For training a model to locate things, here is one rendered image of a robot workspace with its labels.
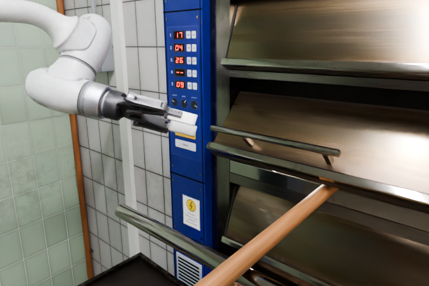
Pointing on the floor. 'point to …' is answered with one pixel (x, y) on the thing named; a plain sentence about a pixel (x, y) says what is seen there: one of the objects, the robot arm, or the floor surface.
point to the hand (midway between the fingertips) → (183, 122)
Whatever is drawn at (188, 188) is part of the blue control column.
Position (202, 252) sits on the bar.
